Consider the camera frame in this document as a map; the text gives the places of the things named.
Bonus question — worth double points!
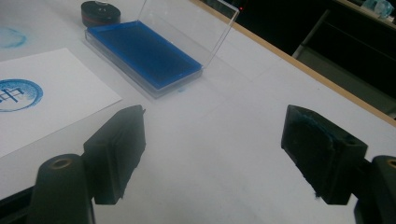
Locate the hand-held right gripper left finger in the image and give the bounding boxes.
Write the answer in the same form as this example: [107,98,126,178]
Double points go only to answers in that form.
[83,105,147,205]

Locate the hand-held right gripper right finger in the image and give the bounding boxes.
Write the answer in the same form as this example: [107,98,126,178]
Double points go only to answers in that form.
[280,105,369,205]

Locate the blue ink pad clear case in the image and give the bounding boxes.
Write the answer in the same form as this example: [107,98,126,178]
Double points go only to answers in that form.
[83,0,241,100]

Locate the black round stamp cap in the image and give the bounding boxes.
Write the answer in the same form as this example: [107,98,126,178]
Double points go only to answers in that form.
[80,0,121,28]

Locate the wooden table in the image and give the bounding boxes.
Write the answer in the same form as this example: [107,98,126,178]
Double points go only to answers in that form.
[190,0,396,128]

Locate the white paper sheet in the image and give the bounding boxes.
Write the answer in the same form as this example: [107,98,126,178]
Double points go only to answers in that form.
[0,47,123,159]

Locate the large white board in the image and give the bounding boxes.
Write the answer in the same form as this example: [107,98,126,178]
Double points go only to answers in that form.
[0,0,396,224]

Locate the pale teal translucent object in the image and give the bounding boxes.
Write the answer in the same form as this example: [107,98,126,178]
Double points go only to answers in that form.
[362,0,395,19]

